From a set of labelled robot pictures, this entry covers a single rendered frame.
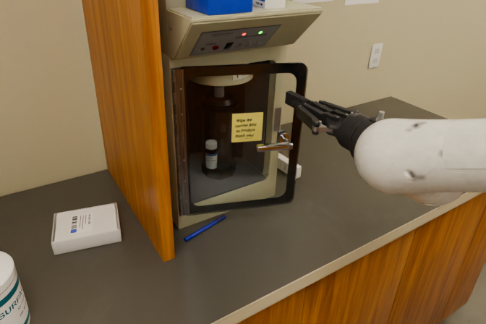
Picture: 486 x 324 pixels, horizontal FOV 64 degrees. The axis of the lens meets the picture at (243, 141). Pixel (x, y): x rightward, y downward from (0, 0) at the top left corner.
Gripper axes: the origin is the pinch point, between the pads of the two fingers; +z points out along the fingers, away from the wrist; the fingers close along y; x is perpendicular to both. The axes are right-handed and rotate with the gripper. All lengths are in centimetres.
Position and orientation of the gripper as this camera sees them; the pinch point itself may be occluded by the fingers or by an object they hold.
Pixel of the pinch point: (297, 101)
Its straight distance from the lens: 91.0
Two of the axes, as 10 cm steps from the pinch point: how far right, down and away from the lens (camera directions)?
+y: -8.5, 2.2, -4.8
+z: -5.3, -4.1, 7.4
